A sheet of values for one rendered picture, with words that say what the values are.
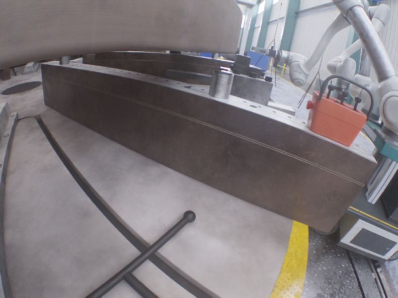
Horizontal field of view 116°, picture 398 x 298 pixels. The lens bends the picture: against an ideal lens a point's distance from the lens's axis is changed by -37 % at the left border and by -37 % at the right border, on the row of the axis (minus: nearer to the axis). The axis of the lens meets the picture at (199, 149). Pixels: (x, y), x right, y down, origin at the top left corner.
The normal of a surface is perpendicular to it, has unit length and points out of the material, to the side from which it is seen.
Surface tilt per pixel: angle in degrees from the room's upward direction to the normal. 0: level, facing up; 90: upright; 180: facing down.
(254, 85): 90
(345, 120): 97
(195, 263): 0
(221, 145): 90
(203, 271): 0
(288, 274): 0
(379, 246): 90
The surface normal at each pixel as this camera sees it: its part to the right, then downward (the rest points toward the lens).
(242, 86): -0.07, 0.51
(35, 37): 0.76, 0.43
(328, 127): -0.43, 0.51
